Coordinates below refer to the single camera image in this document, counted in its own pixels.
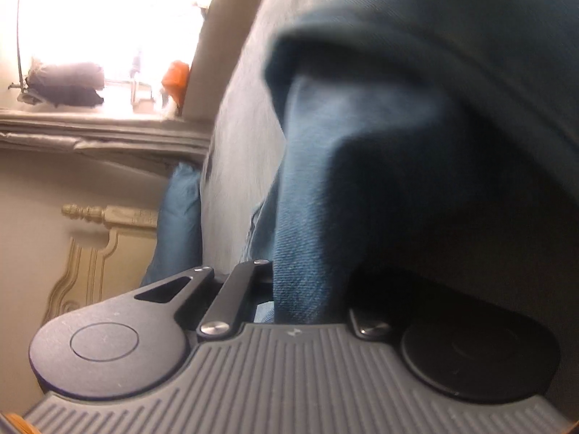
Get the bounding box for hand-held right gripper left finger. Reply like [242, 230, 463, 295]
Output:
[136, 260, 274, 341]

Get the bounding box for curtain rod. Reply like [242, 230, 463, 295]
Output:
[9, 0, 27, 95]

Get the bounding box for grey curtain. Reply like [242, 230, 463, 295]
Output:
[0, 108, 213, 163]

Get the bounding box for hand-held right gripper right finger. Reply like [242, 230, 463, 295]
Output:
[349, 308, 393, 341]

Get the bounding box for cream carved headboard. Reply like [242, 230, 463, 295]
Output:
[45, 203, 159, 322]

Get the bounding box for orange bag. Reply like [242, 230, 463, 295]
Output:
[162, 60, 191, 116]

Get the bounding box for blue pillow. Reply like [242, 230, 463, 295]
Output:
[140, 162, 204, 288]

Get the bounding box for blue denim jeans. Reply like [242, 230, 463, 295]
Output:
[244, 0, 579, 326]

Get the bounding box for black bag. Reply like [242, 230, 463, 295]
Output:
[25, 62, 106, 108]

